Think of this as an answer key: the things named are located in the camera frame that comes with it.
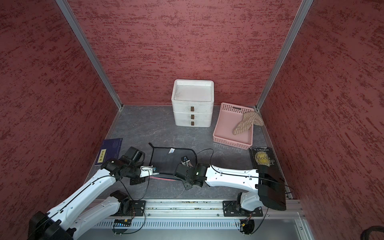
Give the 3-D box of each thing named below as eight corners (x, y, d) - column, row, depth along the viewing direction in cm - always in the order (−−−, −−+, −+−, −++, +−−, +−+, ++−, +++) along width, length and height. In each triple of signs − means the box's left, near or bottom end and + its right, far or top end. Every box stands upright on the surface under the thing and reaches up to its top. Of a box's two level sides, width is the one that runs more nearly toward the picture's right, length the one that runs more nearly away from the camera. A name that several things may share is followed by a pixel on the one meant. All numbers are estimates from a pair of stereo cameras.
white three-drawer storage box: (174, 127, 109) (170, 102, 89) (177, 105, 125) (174, 79, 104) (212, 127, 110) (215, 102, 89) (210, 105, 125) (213, 79, 104)
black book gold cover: (255, 179, 86) (257, 177, 84) (248, 148, 99) (249, 146, 97) (281, 179, 86) (283, 177, 84) (270, 148, 99) (271, 146, 97)
